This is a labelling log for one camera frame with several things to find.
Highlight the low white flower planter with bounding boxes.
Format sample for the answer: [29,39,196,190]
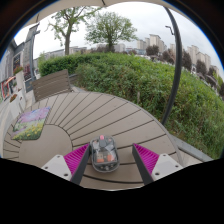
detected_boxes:
[8,93,28,116]

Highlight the distant apartment buildings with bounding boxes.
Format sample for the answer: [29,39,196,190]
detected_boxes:
[135,33,222,76]

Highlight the red-framed sign board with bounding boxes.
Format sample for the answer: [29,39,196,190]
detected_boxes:
[0,76,18,100]

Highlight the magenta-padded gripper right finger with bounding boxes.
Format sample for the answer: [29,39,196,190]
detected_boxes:
[131,142,185,187]

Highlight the tall white flower planter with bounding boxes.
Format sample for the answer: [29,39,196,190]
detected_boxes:
[13,65,28,98]

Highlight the brown slatted chair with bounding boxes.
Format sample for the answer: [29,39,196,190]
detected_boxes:
[30,68,73,103]

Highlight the beige parasol canopy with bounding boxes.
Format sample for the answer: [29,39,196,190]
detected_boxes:
[22,0,176,29]

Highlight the flower-print mouse pad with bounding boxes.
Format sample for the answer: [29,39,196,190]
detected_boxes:
[10,106,52,142]

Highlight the transparent grey computer mouse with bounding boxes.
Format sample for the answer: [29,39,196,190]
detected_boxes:
[89,134,121,174]

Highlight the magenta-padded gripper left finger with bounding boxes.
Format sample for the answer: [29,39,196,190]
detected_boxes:
[40,143,93,187]

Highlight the dark curved parasol pole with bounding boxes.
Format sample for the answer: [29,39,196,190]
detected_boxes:
[160,6,184,127]

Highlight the sparse-leafed tree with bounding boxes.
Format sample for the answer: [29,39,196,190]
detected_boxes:
[47,6,102,56]

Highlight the dark grey pillar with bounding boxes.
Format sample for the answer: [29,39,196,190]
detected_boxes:
[21,22,41,93]

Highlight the round leafy tree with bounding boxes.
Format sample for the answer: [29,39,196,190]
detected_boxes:
[84,11,138,53]

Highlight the green hedge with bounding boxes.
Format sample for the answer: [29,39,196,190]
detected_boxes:
[37,52,224,160]

